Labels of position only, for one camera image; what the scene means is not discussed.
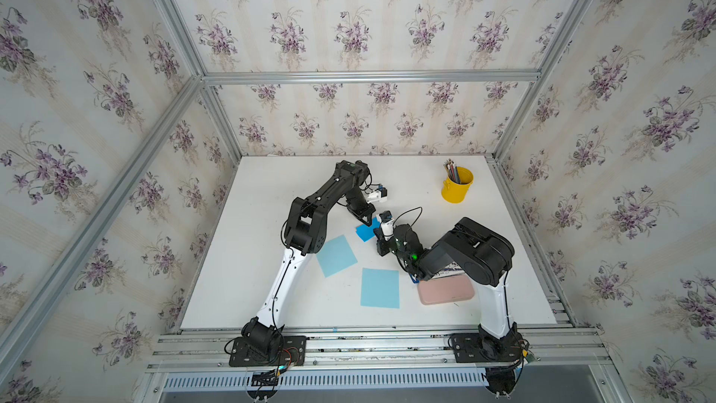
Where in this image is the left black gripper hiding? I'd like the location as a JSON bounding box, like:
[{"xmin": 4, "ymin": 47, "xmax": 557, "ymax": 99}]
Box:
[{"xmin": 343, "ymin": 191, "xmax": 376, "ymax": 227}]

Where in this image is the bright blue square paper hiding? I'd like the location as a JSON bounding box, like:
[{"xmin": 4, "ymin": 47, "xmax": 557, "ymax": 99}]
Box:
[{"xmin": 355, "ymin": 218, "xmax": 380, "ymax": 243}]

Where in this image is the light blue paper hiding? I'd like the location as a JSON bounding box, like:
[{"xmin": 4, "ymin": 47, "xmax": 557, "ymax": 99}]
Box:
[
  {"xmin": 317, "ymin": 235, "xmax": 357, "ymax": 277},
  {"xmin": 360, "ymin": 269, "xmax": 400, "ymax": 309}
]

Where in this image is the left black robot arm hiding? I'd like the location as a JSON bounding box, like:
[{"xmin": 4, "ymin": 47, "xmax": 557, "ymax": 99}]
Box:
[{"xmin": 242, "ymin": 160, "xmax": 376, "ymax": 357}]

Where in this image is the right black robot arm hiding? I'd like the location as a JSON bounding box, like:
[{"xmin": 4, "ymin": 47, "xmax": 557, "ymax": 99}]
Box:
[{"xmin": 373, "ymin": 216, "xmax": 518, "ymax": 352}]

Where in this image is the light blue front paper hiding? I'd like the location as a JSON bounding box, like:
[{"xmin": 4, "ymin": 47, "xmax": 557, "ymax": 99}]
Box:
[{"xmin": 360, "ymin": 269, "xmax": 400, "ymax": 309}]

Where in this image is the pink eraser case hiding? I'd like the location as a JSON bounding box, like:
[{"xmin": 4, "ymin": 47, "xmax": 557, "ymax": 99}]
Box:
[{"xmin": 417, "ymin": 274, "xmax": 475, "ymax": 305}]

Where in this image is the yellow pencil cup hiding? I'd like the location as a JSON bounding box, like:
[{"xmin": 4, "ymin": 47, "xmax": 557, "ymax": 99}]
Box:
[{"xmin": 441, "ymin": 167, "xmax": 475, "ymax": 204}]

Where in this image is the colored pencils bundle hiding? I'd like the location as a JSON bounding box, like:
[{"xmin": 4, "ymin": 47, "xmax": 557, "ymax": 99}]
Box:
[{"xmin": 445, "ymin": 159, "xmax": 462, "ymax": 184}]

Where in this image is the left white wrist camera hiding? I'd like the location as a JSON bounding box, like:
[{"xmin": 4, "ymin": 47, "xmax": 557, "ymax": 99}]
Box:
[{"xmin": 364, "ymin": 184, "xmax": 388, "ymax": 203}]

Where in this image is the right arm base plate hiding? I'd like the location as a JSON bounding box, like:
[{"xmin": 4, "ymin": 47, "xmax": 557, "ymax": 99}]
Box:
[{"xmin": 447, "ymin": 331, "xmax": 530, "ymax": 364}]

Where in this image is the white vented cable duct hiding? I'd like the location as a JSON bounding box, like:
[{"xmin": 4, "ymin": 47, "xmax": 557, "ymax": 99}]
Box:
[{"xmin": 162, "ymin": 368, "xmax": 488, "ymax": 393}]

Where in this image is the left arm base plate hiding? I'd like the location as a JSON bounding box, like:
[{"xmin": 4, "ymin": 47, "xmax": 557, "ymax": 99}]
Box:
[{"xmin": 225, "ymin": 336, "xmax": 308, "ymax": 369}]

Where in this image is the aluminium front rail frame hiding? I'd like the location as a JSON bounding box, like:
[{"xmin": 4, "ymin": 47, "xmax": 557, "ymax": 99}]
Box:
[{"xmin": 134, "ymin": 326, "xmax": 631, "ymax": 402}]

